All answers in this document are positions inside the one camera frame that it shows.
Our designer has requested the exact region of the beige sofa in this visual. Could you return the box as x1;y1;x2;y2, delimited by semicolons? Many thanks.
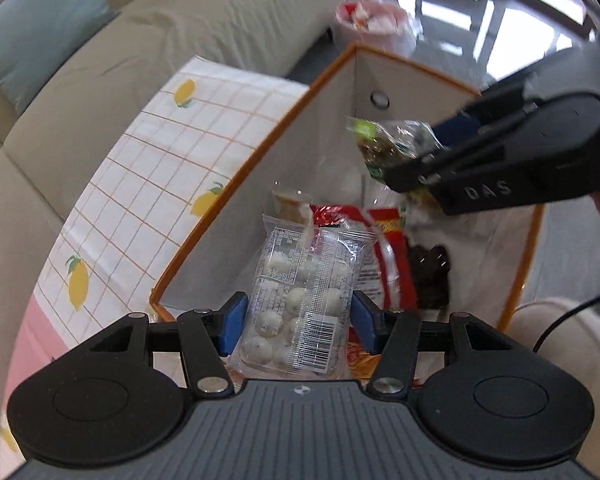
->
0;0;347;376

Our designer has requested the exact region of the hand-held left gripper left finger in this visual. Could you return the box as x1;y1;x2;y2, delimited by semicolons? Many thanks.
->
87;291;249;397

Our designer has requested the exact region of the red yellow snack packet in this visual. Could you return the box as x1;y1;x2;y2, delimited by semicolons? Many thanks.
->
310;203;420;312

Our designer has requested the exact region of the pink white printed tablecloth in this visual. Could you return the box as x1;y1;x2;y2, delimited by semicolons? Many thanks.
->
0;56;312;461

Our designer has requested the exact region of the clear packet of beige snack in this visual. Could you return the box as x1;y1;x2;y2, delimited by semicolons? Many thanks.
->
271;187;315;224

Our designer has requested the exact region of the clear packet of dark snacks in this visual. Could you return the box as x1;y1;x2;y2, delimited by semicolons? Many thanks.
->
405;243;454;312

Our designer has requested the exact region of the cream soft fabric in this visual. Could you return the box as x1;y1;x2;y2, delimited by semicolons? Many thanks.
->
507;297;600;368

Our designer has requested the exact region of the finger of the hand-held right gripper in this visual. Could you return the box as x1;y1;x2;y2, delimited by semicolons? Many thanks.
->
431;71;537;149
383;106;547;194

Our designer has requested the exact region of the clear packet of white balls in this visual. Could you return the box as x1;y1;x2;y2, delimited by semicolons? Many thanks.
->
227;214;379;379

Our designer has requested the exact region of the light blue pillow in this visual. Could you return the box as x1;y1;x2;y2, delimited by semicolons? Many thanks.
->
0;0;122;114

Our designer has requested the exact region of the green snack packet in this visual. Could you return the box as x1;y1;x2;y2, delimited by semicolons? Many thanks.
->
346;116;444;212

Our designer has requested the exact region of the orange snack packet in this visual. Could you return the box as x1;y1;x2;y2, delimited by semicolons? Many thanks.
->
346;339;422;391

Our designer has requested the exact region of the orange edged white box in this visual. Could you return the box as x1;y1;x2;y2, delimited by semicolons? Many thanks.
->
149;42;547;343

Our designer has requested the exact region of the small waste bin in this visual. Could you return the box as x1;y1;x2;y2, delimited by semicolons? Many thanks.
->
330;0;417;57

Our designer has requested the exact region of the black cable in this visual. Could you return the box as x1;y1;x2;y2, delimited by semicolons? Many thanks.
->
532;282;600;357

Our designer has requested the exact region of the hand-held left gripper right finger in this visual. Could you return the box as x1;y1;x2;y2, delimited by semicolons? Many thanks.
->
350;290;514;396

